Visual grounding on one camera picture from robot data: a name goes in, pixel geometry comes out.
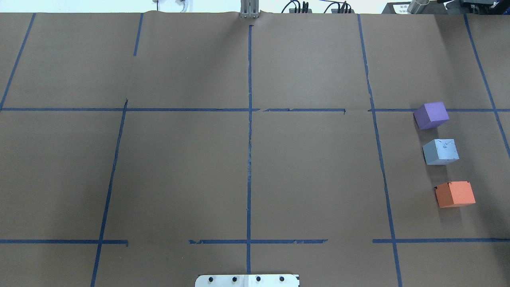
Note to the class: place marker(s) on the purple foam block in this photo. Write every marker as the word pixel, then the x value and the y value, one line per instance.
pixel 431 115

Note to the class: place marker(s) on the orange foam block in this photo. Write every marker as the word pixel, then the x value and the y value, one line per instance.
pixel 454 194

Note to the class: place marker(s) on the aluminium frame post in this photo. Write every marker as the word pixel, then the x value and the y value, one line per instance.
pixel 250 9

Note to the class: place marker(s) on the metal cup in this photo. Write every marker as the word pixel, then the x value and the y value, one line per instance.
pixel 417 6

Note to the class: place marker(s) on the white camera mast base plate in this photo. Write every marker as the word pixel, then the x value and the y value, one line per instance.
pixel 248 280

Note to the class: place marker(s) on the light blue foam block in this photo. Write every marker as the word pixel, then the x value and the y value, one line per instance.
pixel 440 152

